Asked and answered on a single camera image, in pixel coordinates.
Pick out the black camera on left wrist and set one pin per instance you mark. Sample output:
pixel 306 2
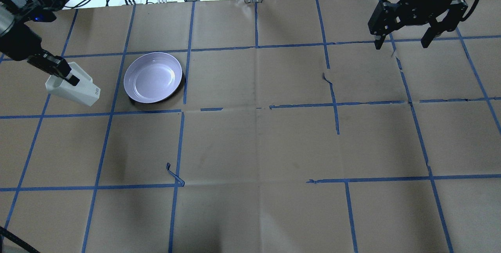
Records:
pixel 34 11

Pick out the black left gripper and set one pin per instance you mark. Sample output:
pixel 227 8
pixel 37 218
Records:
pixel 19 42

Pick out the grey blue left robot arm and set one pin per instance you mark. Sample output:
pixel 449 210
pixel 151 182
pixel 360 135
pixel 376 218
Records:
pixel 8 18

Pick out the lavender round plate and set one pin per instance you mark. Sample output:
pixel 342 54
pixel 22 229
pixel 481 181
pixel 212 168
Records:
pixel 152 77

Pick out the white faceted mug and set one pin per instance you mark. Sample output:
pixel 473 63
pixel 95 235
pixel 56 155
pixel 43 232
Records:
pixel 84 92

